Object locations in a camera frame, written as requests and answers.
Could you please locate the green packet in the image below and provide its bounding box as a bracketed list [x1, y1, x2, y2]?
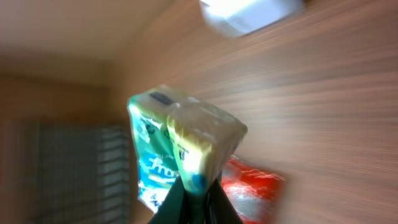
[127, 85, 248, 213]

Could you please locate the red snack bag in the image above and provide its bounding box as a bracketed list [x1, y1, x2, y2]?
[221, 156, 285, 224]

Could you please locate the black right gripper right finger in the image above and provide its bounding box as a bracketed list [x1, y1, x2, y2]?
[205, 179, 243, 224]

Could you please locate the grey plastic shopping basket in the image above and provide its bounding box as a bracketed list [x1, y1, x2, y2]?
[1, 120, 130, 224]

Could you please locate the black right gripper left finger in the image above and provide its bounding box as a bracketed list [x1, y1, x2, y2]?
[147, 177, 188, 224]

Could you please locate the white barcode scanner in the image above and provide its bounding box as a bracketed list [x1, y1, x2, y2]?
[199, 0, 305, 38]

